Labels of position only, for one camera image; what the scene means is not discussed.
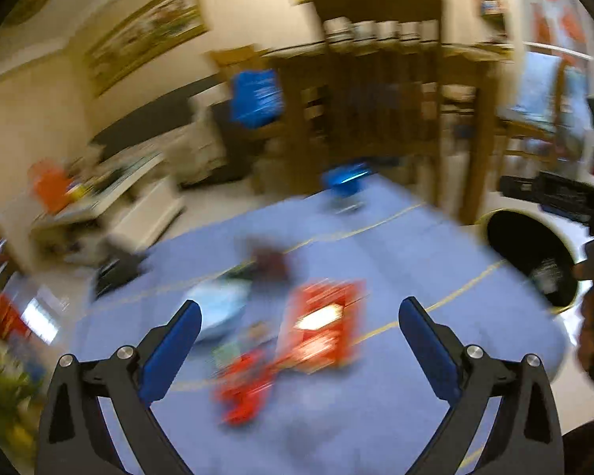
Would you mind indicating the white low cabinet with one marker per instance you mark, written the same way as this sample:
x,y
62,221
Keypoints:
x,y
123,208

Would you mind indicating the green potted plant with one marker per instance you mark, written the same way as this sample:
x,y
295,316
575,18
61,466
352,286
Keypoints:
x,y
5,386

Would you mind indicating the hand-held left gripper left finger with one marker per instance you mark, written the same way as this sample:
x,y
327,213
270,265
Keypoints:
x,y
171,354

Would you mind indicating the blue bag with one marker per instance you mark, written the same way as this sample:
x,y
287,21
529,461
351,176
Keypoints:
x,y
255,96

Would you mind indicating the black bin with white rim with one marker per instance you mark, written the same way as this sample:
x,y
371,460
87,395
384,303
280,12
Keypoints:
x,y
534,257

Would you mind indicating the wooden chair with pale cushion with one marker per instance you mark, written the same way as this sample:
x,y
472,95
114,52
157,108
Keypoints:
x,y
539,94

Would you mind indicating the small green packet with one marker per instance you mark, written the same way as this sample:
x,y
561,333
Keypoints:
x,y
230,355

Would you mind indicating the red snack packet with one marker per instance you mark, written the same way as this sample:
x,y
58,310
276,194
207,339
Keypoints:
x,y
245,388

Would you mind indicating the large red cardboard box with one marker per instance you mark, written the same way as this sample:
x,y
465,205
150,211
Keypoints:
x,y
321,324

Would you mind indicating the row of jars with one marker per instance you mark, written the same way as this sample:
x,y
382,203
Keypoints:
x,y
381,29

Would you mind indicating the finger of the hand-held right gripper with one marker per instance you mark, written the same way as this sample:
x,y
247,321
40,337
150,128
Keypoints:
x,y
549,195

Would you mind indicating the wide gold framed painting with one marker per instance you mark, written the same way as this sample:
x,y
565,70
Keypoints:
x,y
146,34

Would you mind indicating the dark low object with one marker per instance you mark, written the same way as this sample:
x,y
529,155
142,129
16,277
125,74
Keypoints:
x,y
119,272

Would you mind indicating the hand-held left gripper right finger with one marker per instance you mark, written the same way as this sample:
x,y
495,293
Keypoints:
x,y
429,351

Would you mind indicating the small blue container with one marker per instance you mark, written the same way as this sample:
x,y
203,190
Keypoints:
x,y
346,183

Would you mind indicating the orange bag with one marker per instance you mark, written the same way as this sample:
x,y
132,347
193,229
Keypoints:
x,y
52,188

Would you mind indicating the dark red wrapper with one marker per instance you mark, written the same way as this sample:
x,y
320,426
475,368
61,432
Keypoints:
x,y
272,264

